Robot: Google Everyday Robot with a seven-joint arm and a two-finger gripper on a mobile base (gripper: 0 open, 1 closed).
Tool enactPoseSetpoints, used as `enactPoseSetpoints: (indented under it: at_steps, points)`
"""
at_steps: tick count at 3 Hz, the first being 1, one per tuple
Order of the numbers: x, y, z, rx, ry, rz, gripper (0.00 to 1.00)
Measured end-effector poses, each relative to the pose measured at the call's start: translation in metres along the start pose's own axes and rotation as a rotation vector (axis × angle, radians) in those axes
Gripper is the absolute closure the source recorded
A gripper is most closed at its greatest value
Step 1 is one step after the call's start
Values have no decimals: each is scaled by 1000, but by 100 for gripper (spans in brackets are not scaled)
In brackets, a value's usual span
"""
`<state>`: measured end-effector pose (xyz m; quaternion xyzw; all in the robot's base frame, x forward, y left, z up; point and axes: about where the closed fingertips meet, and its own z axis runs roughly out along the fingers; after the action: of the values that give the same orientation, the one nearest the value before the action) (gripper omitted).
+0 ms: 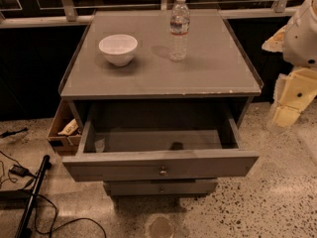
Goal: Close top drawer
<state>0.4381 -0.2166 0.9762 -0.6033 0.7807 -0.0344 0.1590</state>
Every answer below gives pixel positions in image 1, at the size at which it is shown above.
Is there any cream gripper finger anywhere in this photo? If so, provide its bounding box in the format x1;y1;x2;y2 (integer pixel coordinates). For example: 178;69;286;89
262;26;286;53

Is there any white ceramic bowl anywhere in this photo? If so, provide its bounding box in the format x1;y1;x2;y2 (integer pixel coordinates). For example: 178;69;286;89
98;34;138;66

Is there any black pole on floor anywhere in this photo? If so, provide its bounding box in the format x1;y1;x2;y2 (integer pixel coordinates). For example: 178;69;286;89
15;155;52;238

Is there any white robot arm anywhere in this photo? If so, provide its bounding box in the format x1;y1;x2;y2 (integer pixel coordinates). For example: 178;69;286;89
262;0;317;128

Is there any grey drawer cabinet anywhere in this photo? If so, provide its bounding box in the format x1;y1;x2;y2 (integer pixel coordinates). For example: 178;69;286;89
58;9;264;197

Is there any metal window railing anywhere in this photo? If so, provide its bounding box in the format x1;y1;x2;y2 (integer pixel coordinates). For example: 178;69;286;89
0;0;317;30

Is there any white packet in box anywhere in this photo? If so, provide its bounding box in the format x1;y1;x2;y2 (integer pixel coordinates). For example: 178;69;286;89
58;119;79;136

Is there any brown cardboard box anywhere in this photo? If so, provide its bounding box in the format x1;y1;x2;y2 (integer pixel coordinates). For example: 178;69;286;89
48;100;81;156

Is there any grey top drawer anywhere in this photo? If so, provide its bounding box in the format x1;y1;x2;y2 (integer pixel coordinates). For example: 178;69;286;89
62;106;259;181

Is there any small black tool on floor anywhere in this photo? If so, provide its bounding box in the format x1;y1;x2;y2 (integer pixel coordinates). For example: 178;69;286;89
0;127;28;139

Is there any grey lower drawer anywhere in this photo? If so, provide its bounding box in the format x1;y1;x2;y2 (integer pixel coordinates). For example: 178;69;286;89
103;178;218;197

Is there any black power adapter with cable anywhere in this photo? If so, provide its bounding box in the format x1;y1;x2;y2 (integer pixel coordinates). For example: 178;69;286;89
0;151;107;238

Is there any clear plastic water bottle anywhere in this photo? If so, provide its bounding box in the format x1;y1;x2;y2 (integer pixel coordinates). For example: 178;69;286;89
169;0;190;61

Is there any grey drawer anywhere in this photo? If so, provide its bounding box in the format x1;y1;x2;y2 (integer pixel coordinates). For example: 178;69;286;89
62;106;259;181
103;178;218;197

